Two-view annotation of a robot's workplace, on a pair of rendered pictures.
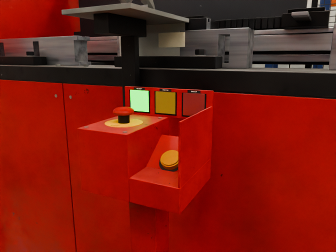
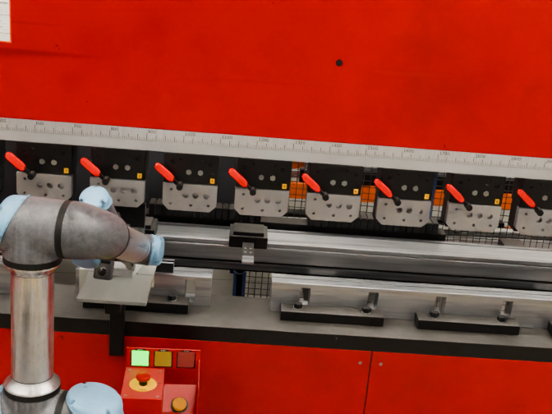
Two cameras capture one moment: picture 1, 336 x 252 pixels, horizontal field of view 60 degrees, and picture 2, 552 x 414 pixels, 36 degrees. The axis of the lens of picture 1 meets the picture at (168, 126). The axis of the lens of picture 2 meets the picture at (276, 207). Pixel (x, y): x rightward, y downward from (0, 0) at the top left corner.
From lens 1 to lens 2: 1.91 m
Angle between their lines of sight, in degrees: 31
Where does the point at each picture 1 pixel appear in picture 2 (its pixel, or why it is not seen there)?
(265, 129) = (231, 365)
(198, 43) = (167, 285)
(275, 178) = (238, 396)
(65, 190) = not seen: outside the picture
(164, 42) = not seen: hidden behind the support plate
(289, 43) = (235, 254)
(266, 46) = (213, 254)
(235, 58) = (200, 299)
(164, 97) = (162, 355)
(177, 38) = not seen: hidden behind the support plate
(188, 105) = (181, 360)
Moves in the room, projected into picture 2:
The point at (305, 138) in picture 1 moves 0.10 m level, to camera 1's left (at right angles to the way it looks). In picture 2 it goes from (257, 369) to (226, 375)
